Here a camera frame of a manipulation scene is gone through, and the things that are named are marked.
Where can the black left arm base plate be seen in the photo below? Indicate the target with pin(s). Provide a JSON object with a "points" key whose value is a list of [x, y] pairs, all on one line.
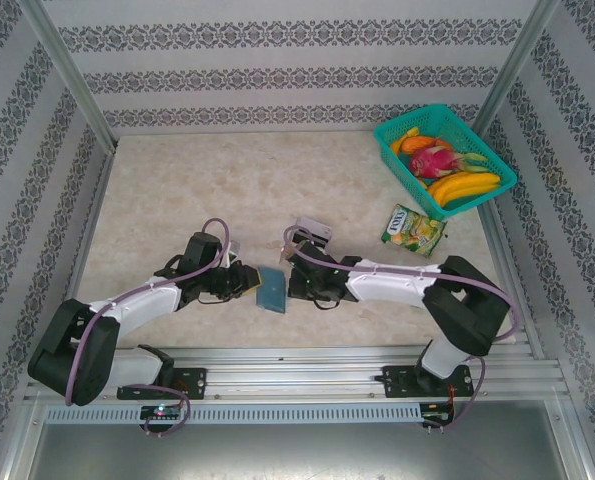
{"points": [[194, 382]]}

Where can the orange mango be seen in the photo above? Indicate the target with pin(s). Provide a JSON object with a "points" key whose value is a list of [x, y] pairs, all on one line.
{"points": [[414, 144]]}

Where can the aluminium frame post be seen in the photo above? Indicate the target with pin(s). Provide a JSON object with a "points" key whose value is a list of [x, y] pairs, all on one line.
{"points": [[514, 65], [72, 70]]}

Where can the green candy bag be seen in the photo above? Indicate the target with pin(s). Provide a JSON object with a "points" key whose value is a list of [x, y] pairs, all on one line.
{"points": [[412, 231]]}

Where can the pink dragon fruit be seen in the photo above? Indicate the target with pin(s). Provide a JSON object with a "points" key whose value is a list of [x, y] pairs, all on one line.
{"points": [[429, 161]]}

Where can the aluminium mounting rail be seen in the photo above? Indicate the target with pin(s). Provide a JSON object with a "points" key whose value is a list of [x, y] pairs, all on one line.
{"points": [[297, 372]]}

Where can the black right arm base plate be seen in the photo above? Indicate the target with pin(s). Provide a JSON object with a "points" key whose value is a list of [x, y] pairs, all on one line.
{"points": [[397, 381]]}

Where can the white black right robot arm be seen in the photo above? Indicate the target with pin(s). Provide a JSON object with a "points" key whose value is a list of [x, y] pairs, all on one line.
{"points": [[392, 287]]}

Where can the small yellow fruit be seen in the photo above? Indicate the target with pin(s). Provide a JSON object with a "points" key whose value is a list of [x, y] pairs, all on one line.
{"points": [[412, 132]]}

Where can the blue leather card holder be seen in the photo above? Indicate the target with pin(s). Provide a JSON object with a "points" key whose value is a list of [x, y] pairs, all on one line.
{"points": [[273, 290]]}

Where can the green plastic basket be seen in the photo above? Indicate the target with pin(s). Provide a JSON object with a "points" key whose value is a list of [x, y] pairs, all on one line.
{"points": [[402, 165]]}

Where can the clear acrylic card box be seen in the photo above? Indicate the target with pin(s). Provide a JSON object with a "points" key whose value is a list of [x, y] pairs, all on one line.
{"points": [[314, 226]]}

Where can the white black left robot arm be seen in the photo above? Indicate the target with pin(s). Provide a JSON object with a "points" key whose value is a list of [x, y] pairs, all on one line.
{"points": [[142, 305]]}

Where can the small circuit board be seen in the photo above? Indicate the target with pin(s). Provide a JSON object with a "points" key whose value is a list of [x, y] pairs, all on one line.
{"points": [[161, 412], [437, 415]]}

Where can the yellow banana bunch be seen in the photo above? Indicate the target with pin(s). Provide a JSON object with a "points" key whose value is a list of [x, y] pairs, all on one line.
{"points": [[462, 187]]}

